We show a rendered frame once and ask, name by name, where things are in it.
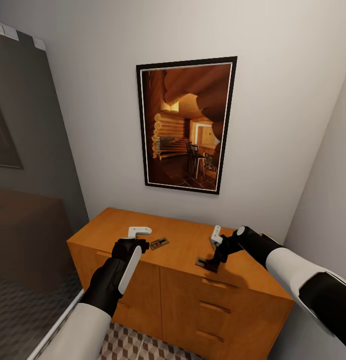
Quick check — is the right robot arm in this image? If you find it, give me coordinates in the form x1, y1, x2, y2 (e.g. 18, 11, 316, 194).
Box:
208, 225, 346, 346

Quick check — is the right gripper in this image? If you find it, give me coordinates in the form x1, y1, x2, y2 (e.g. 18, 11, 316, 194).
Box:
208, 234, 235, 265

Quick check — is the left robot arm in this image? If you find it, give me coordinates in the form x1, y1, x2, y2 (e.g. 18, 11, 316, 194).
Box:
37, 226, 152, 360

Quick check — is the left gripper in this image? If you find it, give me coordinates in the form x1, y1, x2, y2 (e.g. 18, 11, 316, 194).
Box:
134, 239, 149, 254

